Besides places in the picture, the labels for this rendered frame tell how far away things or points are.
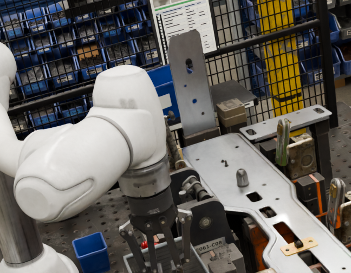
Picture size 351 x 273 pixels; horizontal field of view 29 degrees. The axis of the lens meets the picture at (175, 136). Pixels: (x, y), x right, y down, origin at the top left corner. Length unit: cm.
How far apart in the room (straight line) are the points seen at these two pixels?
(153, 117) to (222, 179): 91
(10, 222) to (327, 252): 74
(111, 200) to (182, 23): 71
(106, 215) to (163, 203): 136
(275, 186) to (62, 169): 102
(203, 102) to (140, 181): 113
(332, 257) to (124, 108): 73
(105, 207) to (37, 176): 161
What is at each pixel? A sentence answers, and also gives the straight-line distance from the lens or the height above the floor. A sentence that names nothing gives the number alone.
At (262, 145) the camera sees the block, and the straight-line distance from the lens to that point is 212.
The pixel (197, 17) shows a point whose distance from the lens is 241.
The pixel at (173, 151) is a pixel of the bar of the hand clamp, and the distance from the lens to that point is 190.
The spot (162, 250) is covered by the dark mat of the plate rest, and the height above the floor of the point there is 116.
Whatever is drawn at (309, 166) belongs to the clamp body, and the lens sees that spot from 202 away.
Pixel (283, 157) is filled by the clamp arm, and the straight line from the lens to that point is 198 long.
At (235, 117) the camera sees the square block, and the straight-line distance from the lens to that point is 222.
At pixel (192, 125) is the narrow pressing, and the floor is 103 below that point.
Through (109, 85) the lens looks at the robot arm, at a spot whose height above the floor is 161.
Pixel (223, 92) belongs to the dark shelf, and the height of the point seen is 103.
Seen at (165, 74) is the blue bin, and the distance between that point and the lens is 241.
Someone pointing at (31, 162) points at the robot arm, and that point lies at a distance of 94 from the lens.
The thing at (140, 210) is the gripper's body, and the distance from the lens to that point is 113.
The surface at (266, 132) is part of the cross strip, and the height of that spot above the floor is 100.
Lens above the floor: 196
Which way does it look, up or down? 26 degrees down
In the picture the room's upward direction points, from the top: 12 degrees counter-clockwise
